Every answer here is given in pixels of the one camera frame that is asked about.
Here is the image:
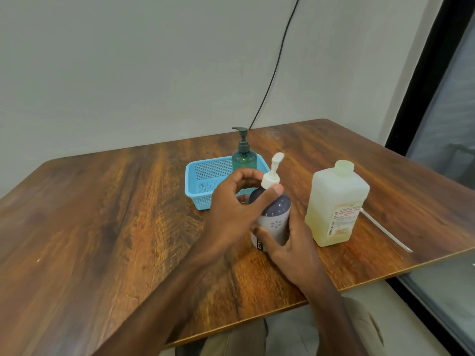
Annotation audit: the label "person's right hand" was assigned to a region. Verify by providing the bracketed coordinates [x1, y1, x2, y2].
[252, 207, 332, 298]

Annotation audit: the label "person's left hand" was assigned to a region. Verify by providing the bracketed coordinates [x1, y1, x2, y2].
[203, 168, 285, 257]

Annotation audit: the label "purple and white lotion bottle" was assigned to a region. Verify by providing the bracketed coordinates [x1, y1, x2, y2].
[248, 187, 292, 252]

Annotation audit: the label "white pump dispenser head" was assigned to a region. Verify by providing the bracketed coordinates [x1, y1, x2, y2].
[261, 152, 285, 190]

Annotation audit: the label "person's left forearm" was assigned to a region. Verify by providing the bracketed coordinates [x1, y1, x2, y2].
[93, 237, 242, 356]

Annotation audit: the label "person's right forearm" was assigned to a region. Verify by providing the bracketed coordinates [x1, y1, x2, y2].
[304, 281, 369, 356]

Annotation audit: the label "green pump bottle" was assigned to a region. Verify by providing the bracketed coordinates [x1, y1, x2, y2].
[232, 127, 258, 171]

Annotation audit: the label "translucent plastic jug with label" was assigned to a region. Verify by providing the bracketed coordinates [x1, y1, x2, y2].
[305, 160, 370, 247]

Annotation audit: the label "blue plastic basket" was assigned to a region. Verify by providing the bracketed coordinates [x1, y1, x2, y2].
[185, 156, 271, 211]

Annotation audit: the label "khaki trousers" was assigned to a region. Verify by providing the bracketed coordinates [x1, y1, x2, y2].
[160, 293, 388, 356]

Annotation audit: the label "white plastic dip tube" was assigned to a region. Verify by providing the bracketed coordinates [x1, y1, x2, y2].
[359, 208, 413, 253]

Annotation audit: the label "black cable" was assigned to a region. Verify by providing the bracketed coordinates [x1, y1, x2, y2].
[249, 0, 301, 130]

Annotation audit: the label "black window frame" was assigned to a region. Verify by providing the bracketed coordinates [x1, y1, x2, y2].
[385, 0, 475, 356]

